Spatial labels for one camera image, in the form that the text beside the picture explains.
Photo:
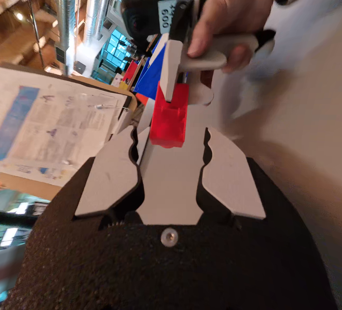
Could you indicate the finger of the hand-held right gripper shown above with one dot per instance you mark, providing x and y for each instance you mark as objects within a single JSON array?
[
  {"x": 171, "y": 69},
  {"x": 200, "y": 89}
]

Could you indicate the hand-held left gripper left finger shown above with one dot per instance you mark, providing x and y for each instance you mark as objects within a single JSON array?
[{"x": 109, "y": 179}]

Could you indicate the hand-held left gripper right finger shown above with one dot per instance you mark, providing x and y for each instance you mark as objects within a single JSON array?
[{"x": 229, "y": 181}]

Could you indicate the blue plastic bin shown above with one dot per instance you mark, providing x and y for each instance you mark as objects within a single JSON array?
[{"x": 152, "y": 74}]

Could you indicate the red toy brick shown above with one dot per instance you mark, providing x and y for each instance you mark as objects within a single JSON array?
[{"x": 169, "y": 117}]

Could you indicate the grey desk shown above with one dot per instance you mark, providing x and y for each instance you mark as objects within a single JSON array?
[{"x": 294, "y": 141}]

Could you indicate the person's right hand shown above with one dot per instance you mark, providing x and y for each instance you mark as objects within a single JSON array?
[{"x": 235, "y": 8}]

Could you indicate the wooden document stand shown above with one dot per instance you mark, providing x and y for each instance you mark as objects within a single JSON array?
[{"x": 128, "y": 117}]

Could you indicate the exercise sheet with blue banner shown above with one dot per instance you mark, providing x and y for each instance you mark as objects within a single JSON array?
[{"x": 61, "y": 123}]

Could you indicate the white instruction sheet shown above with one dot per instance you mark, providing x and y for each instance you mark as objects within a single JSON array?
[{"x": 66, "y": 96}]

